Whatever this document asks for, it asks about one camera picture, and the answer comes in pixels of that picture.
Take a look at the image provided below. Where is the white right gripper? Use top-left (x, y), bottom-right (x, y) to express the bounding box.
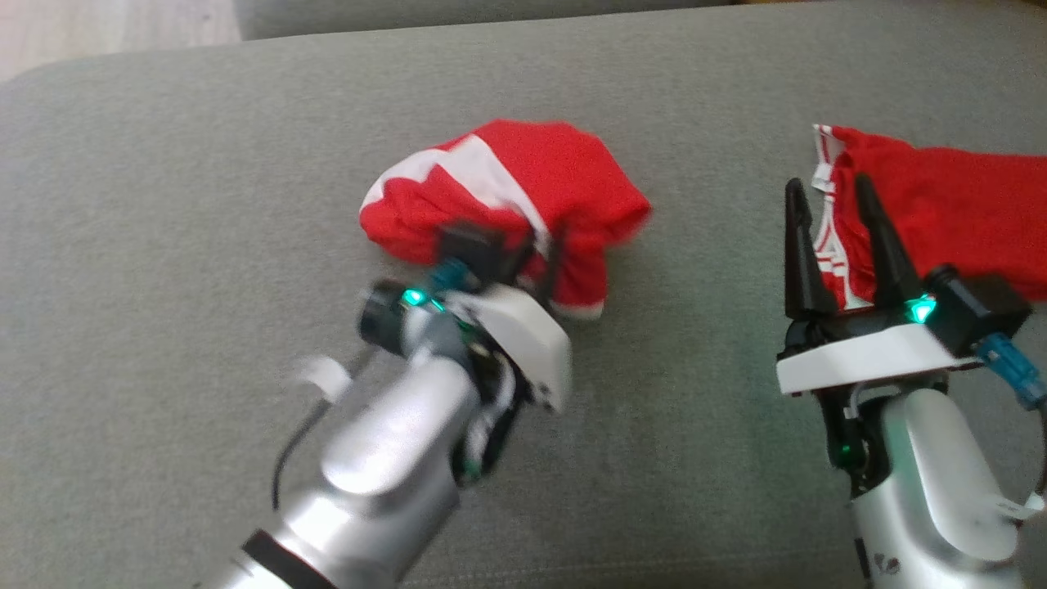
top-left (775, 173), bottom-right (984, 493)

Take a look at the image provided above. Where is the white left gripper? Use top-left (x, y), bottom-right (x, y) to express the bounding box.
top-left (446, 219), bottom-right (573, 485)

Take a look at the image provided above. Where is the red shorts white stripe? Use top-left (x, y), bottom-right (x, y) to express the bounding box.
top-left (358, 119), bottom-right (654, 321)

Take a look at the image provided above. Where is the red white basketball jersey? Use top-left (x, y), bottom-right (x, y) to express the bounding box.
top-left (812, 124), bottom-right (1047, 312)

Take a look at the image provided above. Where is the grey sofa back cushion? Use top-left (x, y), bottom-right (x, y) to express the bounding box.
top-left (233, 0), bottom-right (737, 42)

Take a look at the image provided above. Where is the grey sofa seat cushion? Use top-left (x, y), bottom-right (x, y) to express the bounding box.
top-left (0, 0), bottom-right (1047, 589)

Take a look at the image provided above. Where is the black cable blue plug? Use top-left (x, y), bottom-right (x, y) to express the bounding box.
top-left (272, 259), bottom-right (474, 513)
top-left (976, 333), bottom-right (1047, 496)

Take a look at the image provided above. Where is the white cable tag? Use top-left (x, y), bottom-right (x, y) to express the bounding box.
top-left (992, 489), bottom-right (1047, 522)
top-left (294, 355), bottom-right (354, 404)

